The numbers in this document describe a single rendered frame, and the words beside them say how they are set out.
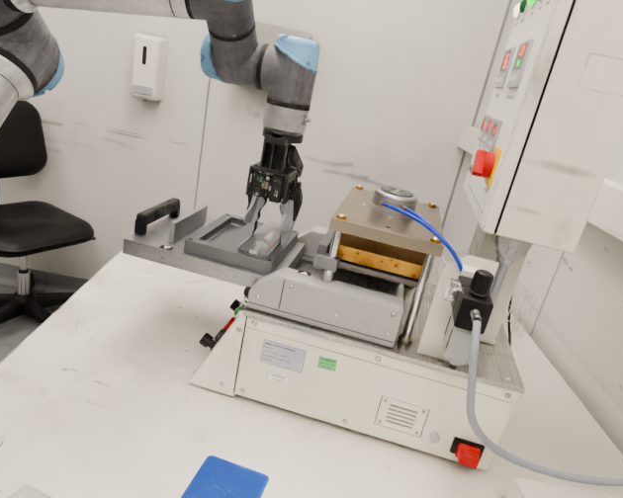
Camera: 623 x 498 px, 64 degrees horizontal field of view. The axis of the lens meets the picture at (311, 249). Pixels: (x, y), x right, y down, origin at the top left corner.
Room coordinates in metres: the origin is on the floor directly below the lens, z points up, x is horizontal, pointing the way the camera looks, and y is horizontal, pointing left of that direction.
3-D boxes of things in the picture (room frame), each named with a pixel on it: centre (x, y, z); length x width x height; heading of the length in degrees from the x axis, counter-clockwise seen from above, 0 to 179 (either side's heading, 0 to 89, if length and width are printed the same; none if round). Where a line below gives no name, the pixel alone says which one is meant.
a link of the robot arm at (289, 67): (0.88, 0.09, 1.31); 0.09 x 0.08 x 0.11; 82
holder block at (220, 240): (0.91, 0.13, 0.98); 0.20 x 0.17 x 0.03; 172
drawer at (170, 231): (0.92, 0.18, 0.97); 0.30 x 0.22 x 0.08; 82
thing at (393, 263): (0.87, -0.13, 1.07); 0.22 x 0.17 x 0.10; 172
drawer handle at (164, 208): (0.94, 0.31, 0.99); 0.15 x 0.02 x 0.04; 172
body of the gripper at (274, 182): (0.88, 0.09, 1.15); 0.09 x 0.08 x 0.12; 172
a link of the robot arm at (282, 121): (0.88, 0.09, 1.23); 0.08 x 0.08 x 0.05
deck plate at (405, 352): (0.87, -0.16, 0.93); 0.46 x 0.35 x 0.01; 82
